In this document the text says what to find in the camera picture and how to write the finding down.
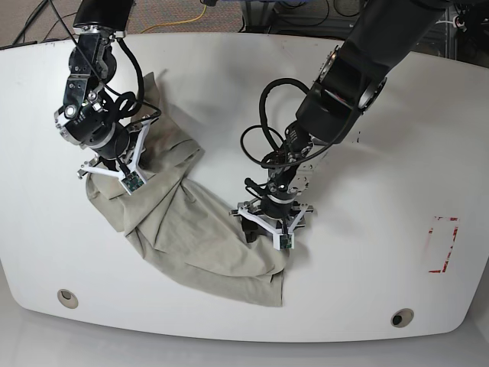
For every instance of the right table cable grommet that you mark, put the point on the right table cable grommet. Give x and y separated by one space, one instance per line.
402 318

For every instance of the table cable grommet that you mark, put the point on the table cable grommet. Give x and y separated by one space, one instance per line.
402 318
67 299

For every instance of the left table cable grommet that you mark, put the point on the left table cable grommet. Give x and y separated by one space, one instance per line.
67 299

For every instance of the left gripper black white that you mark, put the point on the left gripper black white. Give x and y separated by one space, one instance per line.
267 215

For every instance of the red tape rectangle marking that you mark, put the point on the red tape rectangle marking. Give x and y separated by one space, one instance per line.
440 243

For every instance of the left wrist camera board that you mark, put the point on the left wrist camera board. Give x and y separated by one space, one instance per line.
286 241

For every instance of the beige grey t-shirt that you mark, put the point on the beige grey t-shirt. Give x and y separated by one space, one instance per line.
184 230

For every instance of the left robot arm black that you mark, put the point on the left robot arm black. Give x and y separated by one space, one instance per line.
348 84

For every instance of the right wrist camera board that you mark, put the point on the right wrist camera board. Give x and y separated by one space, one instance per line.
132 182

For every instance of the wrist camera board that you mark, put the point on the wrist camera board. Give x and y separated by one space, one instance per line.
132 182
286 241

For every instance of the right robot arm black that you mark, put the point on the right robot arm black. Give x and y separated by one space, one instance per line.
90 107

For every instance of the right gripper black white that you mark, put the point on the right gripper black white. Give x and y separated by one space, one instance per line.
119 155

